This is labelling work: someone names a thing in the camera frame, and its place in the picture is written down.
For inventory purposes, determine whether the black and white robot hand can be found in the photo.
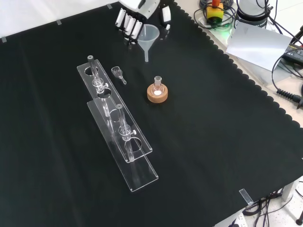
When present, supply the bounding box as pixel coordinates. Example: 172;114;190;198
115;0;172;45

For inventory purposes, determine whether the clear plastic funnel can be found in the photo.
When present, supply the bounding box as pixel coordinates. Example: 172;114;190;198
137;24;160;63

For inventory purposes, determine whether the clear glass weighing funnel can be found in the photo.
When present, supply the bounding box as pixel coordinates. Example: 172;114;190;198
111;66;127;85

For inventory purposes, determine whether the clear acrylic funnel stand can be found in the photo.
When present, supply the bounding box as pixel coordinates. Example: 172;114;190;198
76;55;159;193

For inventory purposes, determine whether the yellow stop button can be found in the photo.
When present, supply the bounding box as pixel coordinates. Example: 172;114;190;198
205;0;224;25

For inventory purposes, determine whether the small round-bottom glass flask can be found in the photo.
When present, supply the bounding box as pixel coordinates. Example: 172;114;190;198
152;76;165;96

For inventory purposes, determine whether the pale board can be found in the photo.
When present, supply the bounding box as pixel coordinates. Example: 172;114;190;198
225;19;294;72

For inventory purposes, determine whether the black power adapter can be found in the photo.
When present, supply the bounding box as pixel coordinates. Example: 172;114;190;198
282;43;303;68

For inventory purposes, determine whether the black cloth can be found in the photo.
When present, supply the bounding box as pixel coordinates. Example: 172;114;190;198
0;0;303;227

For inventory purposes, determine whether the clear tape strip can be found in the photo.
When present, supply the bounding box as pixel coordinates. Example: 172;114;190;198
239;188;254;206

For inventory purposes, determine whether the white power strip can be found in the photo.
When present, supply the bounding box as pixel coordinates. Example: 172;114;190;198
226;212;247;227

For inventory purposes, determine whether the cork ring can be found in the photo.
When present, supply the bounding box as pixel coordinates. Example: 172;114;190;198
146;83;169;104

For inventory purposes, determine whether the thick black cable with plug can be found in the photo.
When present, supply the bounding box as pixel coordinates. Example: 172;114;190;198
271;53;303;110

